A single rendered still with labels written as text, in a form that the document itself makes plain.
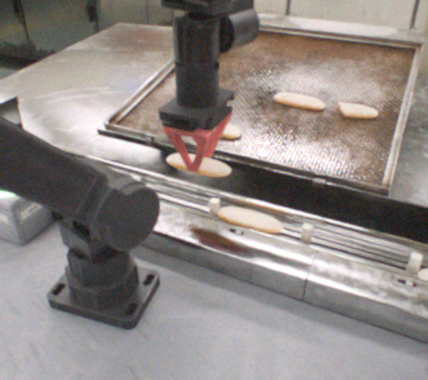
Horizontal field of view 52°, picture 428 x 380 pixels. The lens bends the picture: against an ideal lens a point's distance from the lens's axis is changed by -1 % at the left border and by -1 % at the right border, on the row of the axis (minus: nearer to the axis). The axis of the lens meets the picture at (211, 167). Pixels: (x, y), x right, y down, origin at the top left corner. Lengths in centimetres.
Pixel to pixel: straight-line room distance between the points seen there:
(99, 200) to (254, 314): 24
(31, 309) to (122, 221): 19
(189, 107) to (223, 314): 26
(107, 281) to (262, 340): 19
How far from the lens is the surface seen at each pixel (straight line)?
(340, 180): 68
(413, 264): 62
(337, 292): 55
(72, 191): 44
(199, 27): 53
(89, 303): 55
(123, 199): 46
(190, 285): 59
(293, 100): 84
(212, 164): 62
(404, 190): 70
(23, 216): 68
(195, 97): 55
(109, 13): 339
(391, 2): 425
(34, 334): 58
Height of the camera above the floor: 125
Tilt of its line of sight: 31 degrees down
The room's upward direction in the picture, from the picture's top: straight up
